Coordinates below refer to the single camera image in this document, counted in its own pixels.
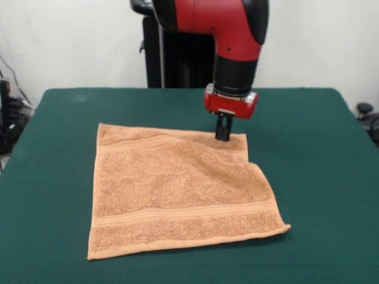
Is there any dark green table cloth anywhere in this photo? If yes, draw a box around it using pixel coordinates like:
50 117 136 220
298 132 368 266
0 87 379 284

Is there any grey wall cable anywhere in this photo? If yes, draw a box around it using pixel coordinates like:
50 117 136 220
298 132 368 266
0 54 33 107

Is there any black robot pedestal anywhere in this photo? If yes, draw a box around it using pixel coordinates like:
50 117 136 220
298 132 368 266
130 0 219 89

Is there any black electronics box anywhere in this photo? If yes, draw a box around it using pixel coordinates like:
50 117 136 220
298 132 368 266
0 78 12 155

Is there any tan terry cloth towel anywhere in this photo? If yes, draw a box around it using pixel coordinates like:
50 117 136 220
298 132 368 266
86 122 292 262

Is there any black cable bundle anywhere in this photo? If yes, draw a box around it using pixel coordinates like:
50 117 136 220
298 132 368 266
8 97 36 125

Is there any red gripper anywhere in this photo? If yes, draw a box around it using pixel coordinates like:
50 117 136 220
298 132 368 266
203 83 259 142

